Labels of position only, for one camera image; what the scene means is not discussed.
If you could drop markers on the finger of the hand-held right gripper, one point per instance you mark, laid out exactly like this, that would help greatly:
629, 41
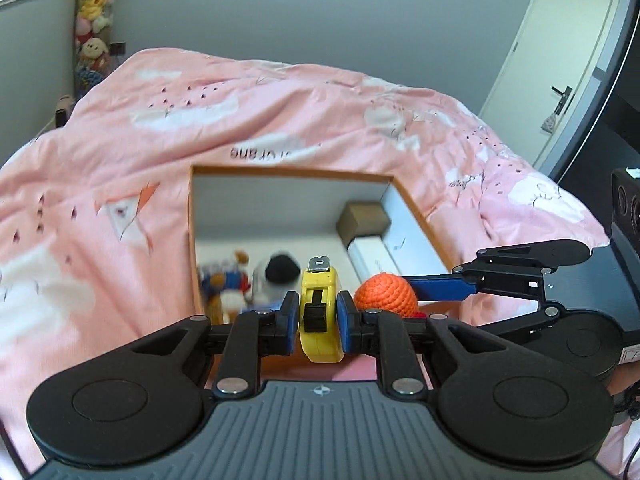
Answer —
520, 327
440, 287

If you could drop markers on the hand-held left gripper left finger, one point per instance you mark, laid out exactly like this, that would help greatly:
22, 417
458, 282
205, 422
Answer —
289, 325

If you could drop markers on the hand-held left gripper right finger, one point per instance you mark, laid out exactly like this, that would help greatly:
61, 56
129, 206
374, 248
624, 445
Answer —
346, 325

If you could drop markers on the yellow tape measure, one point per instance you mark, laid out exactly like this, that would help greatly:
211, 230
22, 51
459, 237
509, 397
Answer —
320, 340

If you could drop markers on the orange crochet ball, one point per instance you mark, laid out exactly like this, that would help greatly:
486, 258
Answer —
385, 296

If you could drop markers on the white oblong box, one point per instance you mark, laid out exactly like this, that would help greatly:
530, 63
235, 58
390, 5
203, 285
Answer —
372, 257

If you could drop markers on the small blue and brown plush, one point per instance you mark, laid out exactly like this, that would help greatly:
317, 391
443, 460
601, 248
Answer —
225, 285

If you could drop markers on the small brown box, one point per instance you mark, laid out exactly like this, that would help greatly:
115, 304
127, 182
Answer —
362, 217

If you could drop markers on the orange cardboard box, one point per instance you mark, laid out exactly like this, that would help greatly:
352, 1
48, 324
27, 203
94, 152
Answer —
240, 210

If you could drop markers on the black speaker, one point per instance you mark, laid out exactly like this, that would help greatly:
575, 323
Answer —
626, 205

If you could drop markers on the pink printed blanket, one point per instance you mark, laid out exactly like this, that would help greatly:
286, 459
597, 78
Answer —
125, 240

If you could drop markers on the hanging fabric charm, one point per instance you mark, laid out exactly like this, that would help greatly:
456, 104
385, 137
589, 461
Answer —
549, 124

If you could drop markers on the black cabinet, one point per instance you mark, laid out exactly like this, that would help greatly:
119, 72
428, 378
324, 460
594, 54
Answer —
620, 125

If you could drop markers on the white door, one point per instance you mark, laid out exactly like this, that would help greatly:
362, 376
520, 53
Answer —
555, 35

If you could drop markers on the tube of plush toys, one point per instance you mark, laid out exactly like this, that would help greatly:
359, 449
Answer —
95, 10

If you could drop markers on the black wall socket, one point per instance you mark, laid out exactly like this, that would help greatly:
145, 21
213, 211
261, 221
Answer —
117, 48

